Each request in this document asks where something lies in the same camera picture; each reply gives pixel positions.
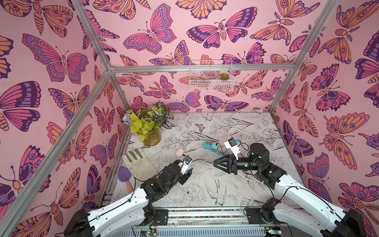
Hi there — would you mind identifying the teal power strip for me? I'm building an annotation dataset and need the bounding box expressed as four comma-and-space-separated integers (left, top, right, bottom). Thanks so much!
203, 141, 225, 157

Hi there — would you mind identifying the black usb cable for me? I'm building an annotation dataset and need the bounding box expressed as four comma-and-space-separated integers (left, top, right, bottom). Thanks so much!
182, 152, 214, 164

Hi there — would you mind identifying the pink earbud case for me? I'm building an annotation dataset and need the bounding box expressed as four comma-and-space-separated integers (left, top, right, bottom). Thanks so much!
176, 148, 184, 157

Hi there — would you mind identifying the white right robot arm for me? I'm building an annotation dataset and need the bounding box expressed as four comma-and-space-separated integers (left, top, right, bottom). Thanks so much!
213, 143, 367, 237

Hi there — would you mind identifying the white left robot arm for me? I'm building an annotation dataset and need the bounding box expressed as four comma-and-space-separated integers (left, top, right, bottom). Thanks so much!
63, 159, 192, 237

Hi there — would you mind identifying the beige cloth with green stripes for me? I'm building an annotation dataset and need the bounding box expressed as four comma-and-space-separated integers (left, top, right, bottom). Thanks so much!
121, 148, 158, 181

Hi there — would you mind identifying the pink purple brush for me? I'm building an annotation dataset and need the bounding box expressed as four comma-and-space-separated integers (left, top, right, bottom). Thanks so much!
118, 166, 133, 194

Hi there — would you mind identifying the potted plant in amber vase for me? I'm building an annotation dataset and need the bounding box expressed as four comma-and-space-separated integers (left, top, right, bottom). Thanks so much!
121, 101, 174, 147

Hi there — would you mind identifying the small succulent in basket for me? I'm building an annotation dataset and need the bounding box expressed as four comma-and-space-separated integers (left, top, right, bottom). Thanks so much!
219, 73, 230, 81

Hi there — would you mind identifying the white power strip cord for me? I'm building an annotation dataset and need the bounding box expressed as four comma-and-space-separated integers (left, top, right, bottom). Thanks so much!
226, 110, 264, 146

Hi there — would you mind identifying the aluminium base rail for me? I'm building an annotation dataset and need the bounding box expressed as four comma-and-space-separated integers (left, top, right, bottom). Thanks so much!
79, 205, 329, 237

